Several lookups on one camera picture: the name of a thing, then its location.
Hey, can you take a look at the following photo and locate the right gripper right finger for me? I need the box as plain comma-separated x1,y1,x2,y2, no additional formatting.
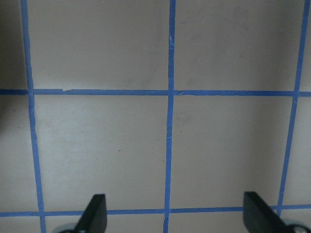
242,191,286,233

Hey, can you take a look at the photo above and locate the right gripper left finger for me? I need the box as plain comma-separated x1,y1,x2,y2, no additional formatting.
74,194,107,233

